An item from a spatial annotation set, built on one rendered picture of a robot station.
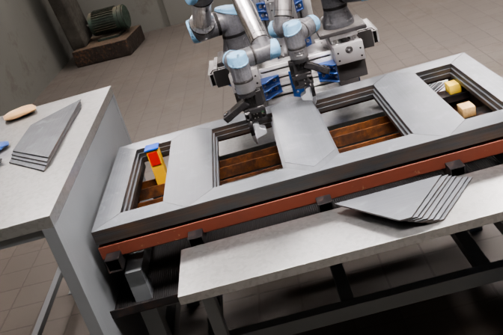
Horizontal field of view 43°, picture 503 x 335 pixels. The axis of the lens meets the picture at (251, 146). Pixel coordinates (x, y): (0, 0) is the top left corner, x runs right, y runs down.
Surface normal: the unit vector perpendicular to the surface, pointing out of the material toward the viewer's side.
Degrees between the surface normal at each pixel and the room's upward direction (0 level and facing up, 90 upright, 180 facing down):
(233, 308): 0
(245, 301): 0
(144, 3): 90
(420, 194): 0
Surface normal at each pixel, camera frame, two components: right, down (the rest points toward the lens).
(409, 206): -0.26, -0.88
